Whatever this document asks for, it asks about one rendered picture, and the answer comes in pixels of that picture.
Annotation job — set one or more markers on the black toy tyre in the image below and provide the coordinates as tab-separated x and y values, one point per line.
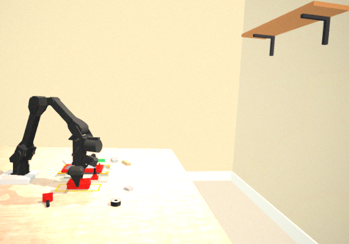
115	202

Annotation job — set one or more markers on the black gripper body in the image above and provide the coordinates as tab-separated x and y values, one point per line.
78	168

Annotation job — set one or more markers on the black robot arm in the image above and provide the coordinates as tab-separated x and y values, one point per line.
82	138

